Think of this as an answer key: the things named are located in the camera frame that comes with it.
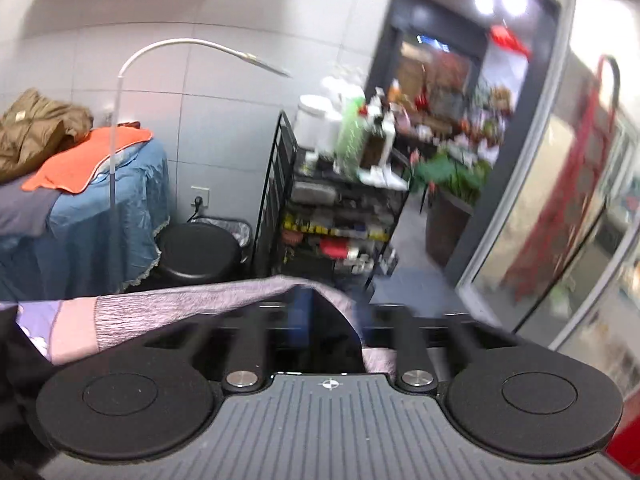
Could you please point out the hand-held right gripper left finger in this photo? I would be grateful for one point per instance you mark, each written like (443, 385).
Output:
(303, 305)

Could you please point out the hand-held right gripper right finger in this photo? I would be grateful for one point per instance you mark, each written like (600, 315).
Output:
(367, 325)

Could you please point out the black zip jacket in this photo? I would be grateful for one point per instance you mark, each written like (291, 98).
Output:
(20, 375)

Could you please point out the black round trash can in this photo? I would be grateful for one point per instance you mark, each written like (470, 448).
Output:
(197, 255)

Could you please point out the pink heathered cloth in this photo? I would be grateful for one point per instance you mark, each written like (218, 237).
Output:
(165, 310)

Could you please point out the green potted plant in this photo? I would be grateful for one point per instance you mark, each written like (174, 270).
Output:
(455, 185)

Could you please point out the green plastic bottle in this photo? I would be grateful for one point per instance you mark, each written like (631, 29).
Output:
(352, 137)

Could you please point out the large white jar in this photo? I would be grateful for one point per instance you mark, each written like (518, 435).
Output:
(312, 122)

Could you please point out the white framed glass door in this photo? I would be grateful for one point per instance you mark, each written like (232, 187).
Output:
(560, 200)

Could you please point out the blue covered massage bed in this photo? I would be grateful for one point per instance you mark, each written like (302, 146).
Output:
(80, 230)

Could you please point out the shop shelf of goods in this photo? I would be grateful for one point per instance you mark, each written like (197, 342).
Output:
(450, 95)

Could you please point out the orange towel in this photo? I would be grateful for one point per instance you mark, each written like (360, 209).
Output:
(95, 157)

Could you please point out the red hand truck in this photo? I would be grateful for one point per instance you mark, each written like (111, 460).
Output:
(575, 175)

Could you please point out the white gooseneck floor lamp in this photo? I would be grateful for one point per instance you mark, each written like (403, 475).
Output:
(116, 125)

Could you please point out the purple floral bed sheet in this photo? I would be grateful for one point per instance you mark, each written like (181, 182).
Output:
(37, 322)

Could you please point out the red object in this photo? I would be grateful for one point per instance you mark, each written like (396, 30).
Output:
(625, 455)

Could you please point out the grey cloth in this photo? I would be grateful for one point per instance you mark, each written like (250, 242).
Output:
(22, 207)

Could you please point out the red hanging decoration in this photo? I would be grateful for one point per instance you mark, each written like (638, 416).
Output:
(510, 40)

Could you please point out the brown padded jacket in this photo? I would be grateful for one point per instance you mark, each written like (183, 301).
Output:
(35, 130)

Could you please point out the white wall outlet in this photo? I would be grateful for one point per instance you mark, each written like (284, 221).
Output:
(201, 197)

